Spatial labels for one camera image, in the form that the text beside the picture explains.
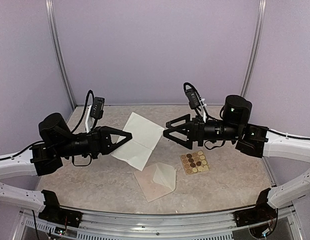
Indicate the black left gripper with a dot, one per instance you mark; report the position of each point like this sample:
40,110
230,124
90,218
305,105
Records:
100,141

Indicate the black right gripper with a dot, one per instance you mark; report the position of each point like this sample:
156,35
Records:
194,130

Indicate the beige lined letter paper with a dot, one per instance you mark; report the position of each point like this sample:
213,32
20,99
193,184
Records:
165,175

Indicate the translucent pink envelope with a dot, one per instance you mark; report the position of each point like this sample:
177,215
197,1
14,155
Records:
149,188

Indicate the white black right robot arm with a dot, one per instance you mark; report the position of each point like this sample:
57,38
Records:
252,140

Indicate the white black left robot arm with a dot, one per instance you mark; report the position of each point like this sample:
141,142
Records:
45,157

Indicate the round sticker seal sheet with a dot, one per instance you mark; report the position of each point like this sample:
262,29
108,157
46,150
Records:
194,162

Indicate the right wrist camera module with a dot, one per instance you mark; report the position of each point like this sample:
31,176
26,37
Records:
193,99

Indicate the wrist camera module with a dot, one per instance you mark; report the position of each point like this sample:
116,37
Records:
193,99
97,106

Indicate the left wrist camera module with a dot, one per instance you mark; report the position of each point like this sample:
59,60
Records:
97,106

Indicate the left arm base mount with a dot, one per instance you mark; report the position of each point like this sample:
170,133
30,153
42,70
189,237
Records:
54,213

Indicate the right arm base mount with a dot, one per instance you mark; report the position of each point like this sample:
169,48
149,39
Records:
261,212

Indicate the right aluminium corner post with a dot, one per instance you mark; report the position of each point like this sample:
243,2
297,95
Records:
254,48

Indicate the aluminium corner post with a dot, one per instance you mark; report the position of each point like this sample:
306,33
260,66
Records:
49,5
254,48

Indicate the front aluminium frame rail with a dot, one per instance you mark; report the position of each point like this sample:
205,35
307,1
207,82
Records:
212,225

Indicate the left aluminium corner post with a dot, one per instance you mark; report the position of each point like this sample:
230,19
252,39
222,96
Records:
49,5

